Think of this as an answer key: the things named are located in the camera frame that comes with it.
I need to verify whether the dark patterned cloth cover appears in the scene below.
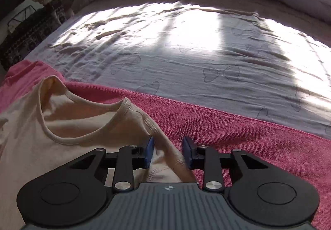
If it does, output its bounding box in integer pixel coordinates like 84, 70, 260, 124
0, 0, 66, 71

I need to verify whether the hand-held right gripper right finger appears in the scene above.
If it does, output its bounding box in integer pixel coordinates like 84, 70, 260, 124
182, 136, 271, 192

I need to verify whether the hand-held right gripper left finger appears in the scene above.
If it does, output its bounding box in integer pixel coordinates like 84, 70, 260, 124
68, 135, 156, 192

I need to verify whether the beige t-shirt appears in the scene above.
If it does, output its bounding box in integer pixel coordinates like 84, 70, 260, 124
0, 75, 198, 230

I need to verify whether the black wire stand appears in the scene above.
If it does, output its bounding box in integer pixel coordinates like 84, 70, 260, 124
7, 5, 37, 34

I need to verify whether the grey bedsheet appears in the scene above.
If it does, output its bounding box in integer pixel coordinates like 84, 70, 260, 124
24, 0, 331, 140

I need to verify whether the pink terry blanket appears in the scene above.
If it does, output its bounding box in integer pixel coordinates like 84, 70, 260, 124
0, 61, 331, 194

